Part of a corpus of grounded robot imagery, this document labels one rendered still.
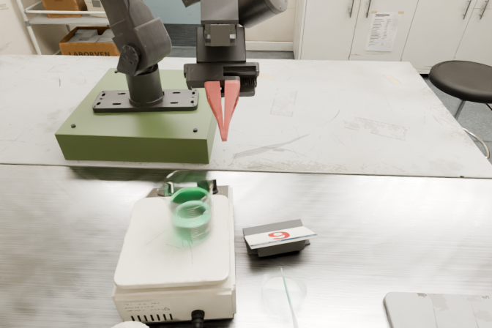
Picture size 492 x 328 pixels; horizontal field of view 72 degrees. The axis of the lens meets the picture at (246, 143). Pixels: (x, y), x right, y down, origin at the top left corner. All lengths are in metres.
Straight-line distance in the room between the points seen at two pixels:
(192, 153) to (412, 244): 0.37
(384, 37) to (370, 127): 2.20
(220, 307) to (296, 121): 0.44
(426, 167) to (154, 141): 0.49
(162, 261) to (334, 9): 2.51
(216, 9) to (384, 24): 2.52
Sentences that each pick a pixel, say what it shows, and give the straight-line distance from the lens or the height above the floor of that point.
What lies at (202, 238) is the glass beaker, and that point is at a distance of 0.39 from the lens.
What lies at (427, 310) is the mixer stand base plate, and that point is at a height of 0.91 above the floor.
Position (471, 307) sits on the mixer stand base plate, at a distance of 0.52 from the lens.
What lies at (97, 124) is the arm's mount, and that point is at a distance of 0.67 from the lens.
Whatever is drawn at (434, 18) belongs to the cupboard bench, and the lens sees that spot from 3.00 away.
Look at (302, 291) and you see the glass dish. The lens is 0.46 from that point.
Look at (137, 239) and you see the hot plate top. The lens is 0.41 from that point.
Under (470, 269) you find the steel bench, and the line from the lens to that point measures 0.56.
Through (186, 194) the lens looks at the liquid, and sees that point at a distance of 0.39.
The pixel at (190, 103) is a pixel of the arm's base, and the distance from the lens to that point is 0.67.
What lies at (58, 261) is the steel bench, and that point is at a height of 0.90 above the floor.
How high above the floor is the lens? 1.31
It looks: 38 degrees down
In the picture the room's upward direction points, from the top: straight up
